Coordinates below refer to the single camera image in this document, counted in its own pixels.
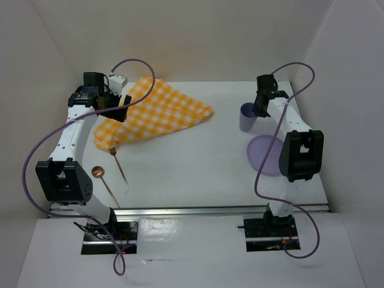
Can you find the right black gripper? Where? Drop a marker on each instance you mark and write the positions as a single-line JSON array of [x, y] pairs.
[[257, 111]]

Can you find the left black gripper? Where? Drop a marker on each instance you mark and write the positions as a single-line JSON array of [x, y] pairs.
[[119, 114]]

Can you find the lilac plastic cup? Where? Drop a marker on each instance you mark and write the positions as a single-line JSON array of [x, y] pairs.
[[246, 118]]

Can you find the yellow white checkered cloth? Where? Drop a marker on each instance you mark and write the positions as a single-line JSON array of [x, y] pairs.
[[166, 110]]

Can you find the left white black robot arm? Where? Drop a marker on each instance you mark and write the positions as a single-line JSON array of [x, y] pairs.
[[62, 177]]

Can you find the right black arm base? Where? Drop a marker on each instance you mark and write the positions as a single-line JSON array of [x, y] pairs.
[[270, 234]]

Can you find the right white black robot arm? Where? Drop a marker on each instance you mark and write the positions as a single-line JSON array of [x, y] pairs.
[[301, 153]]

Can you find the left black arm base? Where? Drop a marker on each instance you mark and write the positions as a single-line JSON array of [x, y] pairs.
[[97, 242]]

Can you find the lilac plastic plate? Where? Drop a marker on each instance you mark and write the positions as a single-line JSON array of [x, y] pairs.
[[256, 151]]

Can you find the copper fork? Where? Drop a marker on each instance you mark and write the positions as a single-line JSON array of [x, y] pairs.
[[113, 153]]

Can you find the copper spoon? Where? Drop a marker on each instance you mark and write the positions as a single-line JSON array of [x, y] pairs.
[[98, 172]]

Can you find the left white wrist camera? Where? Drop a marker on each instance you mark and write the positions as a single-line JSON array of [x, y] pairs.
[[117, 82]]

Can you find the aluminium front rail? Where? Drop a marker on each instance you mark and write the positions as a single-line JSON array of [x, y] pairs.
[[183, 212]]

